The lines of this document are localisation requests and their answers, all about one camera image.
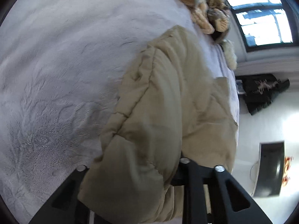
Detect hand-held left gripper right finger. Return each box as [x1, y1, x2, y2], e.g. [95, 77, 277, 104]
[170, 157, 279, 224]

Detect khaki puffer jacket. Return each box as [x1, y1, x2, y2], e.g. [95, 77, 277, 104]
[77, 25, 239, 224]

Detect lavender plush blanket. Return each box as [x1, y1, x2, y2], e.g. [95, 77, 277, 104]
[0, 0, 241, 224]

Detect dark hanging clothes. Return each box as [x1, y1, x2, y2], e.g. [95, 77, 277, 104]
[241, 73, 290, 116]

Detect cream quilted cushion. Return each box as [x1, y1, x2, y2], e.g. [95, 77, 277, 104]
[220, 40, 238, 70]

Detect black flat screen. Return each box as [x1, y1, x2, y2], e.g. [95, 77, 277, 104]
[252, 141, 286, 198]

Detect small framed picture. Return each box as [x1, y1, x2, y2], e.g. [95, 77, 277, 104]
[235, 80, 245, 96]

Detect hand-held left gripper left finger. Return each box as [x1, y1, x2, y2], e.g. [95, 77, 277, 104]
[28, 165, 95, 224]

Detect dark framed window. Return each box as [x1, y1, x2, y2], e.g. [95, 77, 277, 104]
[213, 0, 294, 53]

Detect striped beige clothes pile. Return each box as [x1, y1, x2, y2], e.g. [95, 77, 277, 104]
[176, 0, 232, 43]

